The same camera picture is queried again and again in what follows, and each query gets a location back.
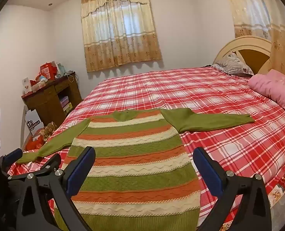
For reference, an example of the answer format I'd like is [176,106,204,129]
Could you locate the wide beige floral curtain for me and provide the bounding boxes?
[81,0,163,73]

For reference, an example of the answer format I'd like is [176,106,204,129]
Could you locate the red plaid bed sheet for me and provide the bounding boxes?
[7,66,285,231]

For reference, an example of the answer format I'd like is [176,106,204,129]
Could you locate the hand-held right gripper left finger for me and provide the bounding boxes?
[14,146,96,231]

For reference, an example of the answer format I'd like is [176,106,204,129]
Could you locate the narrow beige floral curtain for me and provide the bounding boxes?
[223,0,285,82]

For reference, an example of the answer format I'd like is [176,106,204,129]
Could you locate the white printed paper bag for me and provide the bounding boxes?
[24,109,45,135]

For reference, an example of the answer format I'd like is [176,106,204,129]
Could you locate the red plastic bag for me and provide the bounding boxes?
[25,135,45,151]

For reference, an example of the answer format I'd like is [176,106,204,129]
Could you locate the white greeting card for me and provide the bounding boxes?
[22,77,32,95]

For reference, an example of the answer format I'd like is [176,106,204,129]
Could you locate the grey floral pillow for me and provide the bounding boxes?
[212,51,254,76]

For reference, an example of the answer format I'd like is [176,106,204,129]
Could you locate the brown wooden desk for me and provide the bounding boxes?
[22,72,83,127]

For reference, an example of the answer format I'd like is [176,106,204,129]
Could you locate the floral gift bag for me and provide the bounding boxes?
[42,121,58,142]

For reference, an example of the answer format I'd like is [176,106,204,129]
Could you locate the red gift box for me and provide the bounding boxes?
[40,62,58,81]

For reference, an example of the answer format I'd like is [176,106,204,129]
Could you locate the red white packet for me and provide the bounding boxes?
[29,74,47,87]

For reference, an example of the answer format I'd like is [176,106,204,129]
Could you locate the pink quilt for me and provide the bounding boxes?
[248,69,285,119]

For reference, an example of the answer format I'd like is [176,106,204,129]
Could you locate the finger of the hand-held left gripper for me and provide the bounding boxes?
[0,148,23,171]
[8,153,62,180]

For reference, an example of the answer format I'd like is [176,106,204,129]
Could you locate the stack of books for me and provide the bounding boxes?
[59,96,73,112]

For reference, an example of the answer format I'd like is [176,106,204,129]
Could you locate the green orange striped knit sweater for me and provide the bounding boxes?
[16,108,255,231]

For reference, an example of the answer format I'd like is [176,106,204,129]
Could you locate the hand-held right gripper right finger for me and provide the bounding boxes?
[193,147,273,231]

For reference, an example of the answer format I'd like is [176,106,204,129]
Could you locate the white leaning board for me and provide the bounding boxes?
[21,105,29,150]

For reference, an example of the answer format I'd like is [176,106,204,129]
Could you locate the cream wooden headboard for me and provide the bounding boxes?
[213,36,275,75]

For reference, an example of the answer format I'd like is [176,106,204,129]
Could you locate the floral bed skirt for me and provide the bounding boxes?
[265,164,285,207]

